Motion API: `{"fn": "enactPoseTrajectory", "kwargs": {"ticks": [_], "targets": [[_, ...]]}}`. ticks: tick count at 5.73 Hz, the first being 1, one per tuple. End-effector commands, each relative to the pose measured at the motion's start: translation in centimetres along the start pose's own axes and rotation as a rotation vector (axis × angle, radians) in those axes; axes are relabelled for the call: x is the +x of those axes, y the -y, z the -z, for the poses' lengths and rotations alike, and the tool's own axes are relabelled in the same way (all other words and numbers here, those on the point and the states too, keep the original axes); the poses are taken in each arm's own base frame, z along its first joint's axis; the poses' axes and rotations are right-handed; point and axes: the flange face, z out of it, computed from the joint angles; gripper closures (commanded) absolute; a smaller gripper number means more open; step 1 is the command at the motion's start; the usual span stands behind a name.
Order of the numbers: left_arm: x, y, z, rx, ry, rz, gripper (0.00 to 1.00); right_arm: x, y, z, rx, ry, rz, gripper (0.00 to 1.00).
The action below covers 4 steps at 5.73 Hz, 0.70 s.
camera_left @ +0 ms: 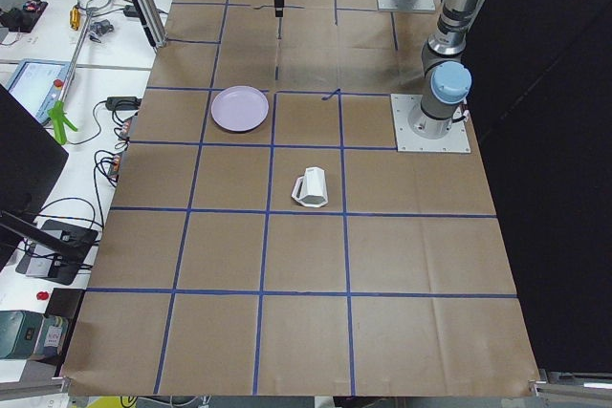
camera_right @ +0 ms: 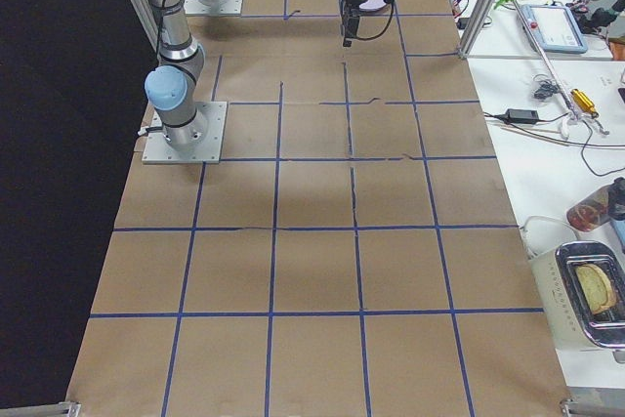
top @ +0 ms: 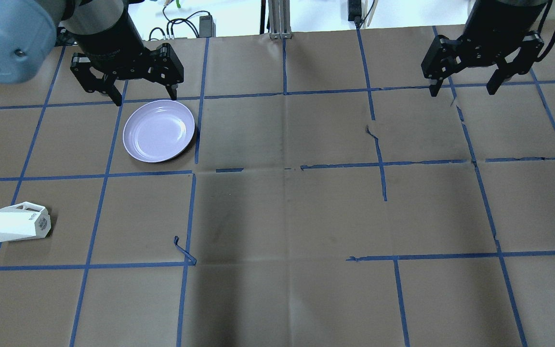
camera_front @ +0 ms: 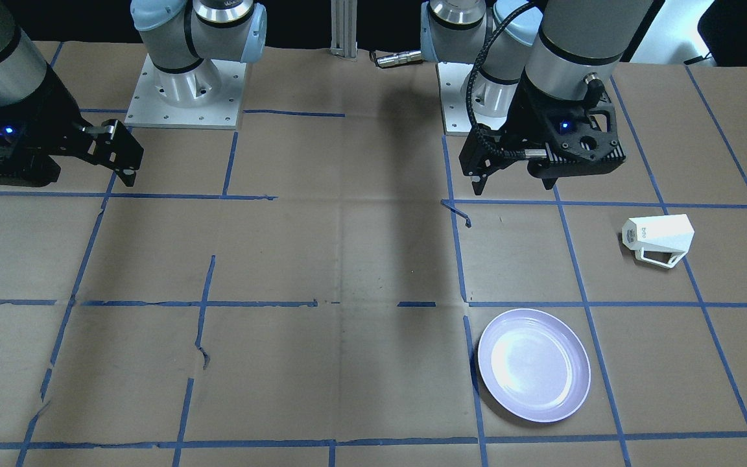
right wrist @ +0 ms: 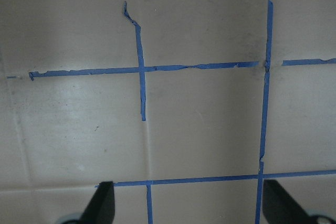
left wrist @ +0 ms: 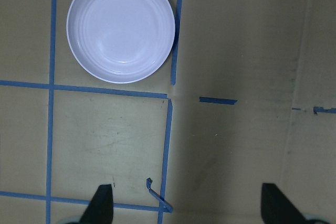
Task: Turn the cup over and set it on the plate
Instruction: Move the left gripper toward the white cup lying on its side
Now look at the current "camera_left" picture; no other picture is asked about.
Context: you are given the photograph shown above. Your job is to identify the teach pendant tablet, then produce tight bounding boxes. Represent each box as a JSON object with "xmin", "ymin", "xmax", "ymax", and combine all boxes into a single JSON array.
[{"xmin": 7, "ymin": 59, "xmax": 69, "ymax": 125}]

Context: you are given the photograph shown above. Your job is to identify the black power adapter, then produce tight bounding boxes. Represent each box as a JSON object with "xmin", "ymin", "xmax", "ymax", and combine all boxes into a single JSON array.
[{"xmin": 105, "ymin": 97, "xmax": 142, "ymax": 111}]

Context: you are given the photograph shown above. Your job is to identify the black monitor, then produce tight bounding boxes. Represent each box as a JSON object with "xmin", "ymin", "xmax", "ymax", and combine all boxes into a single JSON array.
[{"xmin": 0, "ymin": 84, "xmax": 71, "ymax": 270}]

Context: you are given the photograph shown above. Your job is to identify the white faceted cup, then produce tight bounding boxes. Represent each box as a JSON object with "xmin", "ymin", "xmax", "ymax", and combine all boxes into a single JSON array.
[{"xmin": 292, "ymin": 166, "xmax": 328, "ymax": 208}]

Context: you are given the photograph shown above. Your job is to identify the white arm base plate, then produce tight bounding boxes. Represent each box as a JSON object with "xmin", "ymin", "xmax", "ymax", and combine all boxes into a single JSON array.
[{"xmin": 390, "ymin": 94, "xmax": 470, "ymax": 154}]

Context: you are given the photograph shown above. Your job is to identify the brown paper mat blue grid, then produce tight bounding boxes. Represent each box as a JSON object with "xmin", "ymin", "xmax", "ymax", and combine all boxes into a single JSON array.
[{"xmin": 63, "ymin": 0, "xmax": 537, "ymax": 397}]

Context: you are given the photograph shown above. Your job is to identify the black monitor stand base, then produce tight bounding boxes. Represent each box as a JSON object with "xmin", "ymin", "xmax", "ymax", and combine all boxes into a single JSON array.
[{"xmin": 14, "ymin": 220, "xmax": 98, "ymax": 286}]

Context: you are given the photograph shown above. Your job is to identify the red emergency button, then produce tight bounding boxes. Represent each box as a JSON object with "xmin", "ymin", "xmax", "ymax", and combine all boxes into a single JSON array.
[{"xmin": 36, "ymin": 291, "xmax": 50, "ymax": 301}]

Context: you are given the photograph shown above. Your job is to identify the black red device box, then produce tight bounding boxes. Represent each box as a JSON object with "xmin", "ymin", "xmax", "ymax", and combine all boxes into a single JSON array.
[{"xmin": 1, "ymin": 0, "xmax": 48, "ymax": 33}]

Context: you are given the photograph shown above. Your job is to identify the lilac plate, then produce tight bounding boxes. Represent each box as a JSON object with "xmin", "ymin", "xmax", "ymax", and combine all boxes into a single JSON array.
[{"xmin": 211, "ymin": 86, "xmax": 269, "ymax": 132}]

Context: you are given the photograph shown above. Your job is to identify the green electrical box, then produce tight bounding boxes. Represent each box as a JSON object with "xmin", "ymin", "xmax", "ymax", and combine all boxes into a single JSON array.
[{"xmin": 0, "ymin": 311, "xmax": 44, "ymax": 359}]

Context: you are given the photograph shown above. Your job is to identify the grey metal clamp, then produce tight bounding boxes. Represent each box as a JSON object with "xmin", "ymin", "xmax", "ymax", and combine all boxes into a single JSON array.
[{"xmin": 89, "ymin": 19, "xmax": 114, "ymax": 43}]

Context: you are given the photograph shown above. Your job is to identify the reacher grabber green handle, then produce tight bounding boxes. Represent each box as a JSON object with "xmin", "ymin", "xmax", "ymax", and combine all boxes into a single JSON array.
[{"xmin": 48, "ymin": 8, "xmax": 94, "ymax": 145}]

